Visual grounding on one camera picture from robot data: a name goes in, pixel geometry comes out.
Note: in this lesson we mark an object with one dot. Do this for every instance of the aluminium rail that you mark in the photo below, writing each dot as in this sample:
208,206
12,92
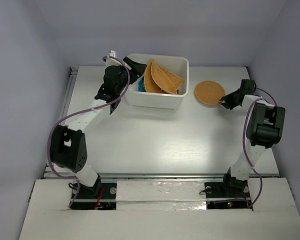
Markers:
160,175
50,167

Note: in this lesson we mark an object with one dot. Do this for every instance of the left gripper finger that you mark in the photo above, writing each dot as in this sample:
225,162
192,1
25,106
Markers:
135,76
136,67

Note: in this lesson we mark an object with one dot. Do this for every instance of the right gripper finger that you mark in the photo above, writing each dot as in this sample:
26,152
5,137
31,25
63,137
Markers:
226,105
230,97

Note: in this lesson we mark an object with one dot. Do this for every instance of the round orange woven plate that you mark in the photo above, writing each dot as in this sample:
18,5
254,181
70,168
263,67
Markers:
209,93

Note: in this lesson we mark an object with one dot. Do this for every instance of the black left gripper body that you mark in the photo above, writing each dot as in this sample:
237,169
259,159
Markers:
124,78

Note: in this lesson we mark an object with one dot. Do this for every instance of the orange leaf-shaped woven tray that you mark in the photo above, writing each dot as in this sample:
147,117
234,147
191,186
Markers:
149,84

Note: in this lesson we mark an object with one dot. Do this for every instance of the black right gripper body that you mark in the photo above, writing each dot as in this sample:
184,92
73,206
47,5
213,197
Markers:
233,103

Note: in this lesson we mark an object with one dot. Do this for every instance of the aluminium left rail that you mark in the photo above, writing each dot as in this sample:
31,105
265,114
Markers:
50,167

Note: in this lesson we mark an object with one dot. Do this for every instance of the blue polka dot plate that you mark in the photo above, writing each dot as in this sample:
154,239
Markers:
140,85

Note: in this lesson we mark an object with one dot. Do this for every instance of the aluminium front rail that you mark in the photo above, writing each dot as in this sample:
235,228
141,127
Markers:
160,175

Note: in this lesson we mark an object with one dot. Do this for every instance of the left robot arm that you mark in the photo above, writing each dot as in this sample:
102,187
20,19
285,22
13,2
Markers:
67,146

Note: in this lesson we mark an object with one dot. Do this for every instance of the orange teardrop woven tray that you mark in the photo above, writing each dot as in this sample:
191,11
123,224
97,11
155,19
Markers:
166,80

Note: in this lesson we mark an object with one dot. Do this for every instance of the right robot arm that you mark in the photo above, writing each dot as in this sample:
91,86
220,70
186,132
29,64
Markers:
263,128

